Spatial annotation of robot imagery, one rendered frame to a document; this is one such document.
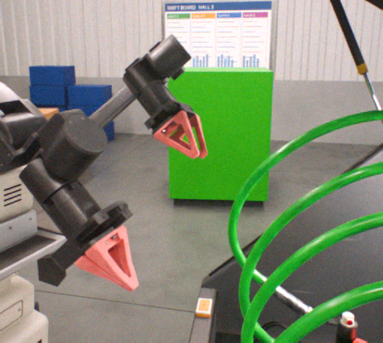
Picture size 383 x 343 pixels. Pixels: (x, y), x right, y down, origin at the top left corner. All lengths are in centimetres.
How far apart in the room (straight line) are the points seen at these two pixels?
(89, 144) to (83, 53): 740
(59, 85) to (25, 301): 599
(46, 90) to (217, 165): 393
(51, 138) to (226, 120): 338
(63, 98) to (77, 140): 654
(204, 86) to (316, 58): 347
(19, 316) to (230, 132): 295
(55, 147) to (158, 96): 28
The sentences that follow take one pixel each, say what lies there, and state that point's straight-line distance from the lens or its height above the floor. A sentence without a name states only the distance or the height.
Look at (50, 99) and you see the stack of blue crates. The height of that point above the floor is 70.
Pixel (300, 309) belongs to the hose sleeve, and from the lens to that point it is 69.
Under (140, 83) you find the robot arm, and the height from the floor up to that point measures 144.
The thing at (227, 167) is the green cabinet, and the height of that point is 41.
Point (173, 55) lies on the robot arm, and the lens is 75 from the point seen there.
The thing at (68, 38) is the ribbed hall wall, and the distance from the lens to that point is 802.
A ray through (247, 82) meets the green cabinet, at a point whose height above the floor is 121.
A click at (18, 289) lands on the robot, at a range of 123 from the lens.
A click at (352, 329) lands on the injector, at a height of 110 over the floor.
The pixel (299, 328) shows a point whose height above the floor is 126.
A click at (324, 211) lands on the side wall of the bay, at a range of 96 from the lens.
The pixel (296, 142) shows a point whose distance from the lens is 59.
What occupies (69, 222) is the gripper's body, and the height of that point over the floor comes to 129.
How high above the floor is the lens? 150
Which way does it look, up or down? 14 degrees down
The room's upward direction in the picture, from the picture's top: straight up
